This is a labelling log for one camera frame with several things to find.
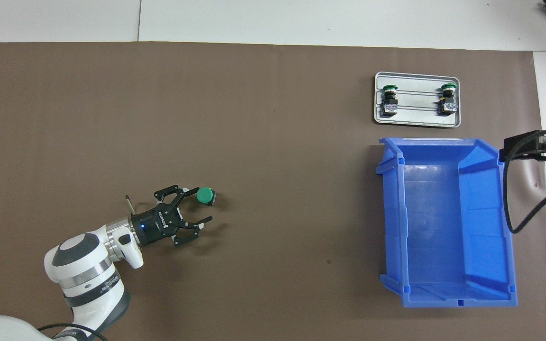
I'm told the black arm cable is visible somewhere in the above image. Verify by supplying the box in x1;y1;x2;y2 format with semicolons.
38;323;108;341
502;128;546;234

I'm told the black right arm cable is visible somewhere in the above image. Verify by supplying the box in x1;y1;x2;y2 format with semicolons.
502;128;546;234

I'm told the blue plastic storage bin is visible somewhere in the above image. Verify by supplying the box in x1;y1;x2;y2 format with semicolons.
376;137;519;308

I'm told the green push button switch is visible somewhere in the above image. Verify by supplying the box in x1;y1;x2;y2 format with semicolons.
381;83;399;117
196;187;218;207
437;83;458;116

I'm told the silver metal tray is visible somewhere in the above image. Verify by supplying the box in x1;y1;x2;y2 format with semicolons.
373;72;461;128

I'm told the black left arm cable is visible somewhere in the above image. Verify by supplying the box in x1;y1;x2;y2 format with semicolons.
38;323;108;341

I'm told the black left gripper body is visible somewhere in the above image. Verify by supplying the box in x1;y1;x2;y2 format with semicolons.
131;205;181;247

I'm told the brown table mat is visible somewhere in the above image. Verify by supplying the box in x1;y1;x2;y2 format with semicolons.
0;42;546;341

